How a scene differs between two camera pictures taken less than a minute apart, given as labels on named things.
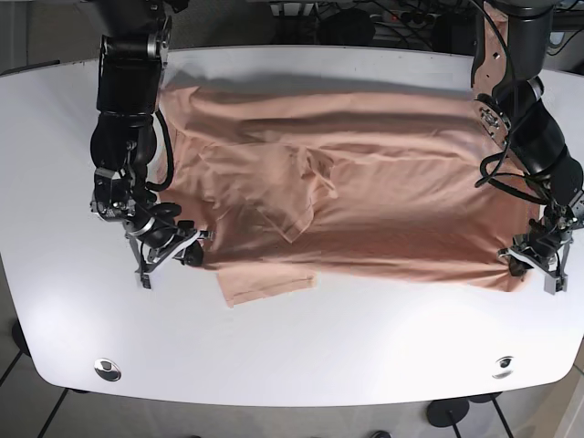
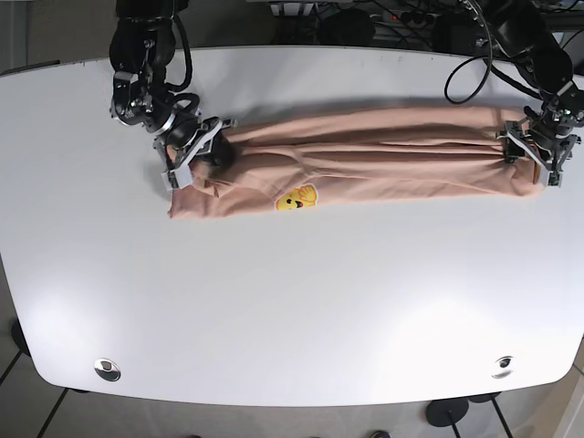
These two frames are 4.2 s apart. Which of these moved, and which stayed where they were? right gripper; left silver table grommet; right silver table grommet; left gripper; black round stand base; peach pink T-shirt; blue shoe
Moved: right gripper; peach pink T-shirt; left gripper
Stayed: left silver table grommet; blue shoe; black round stand base; right silver table grommet
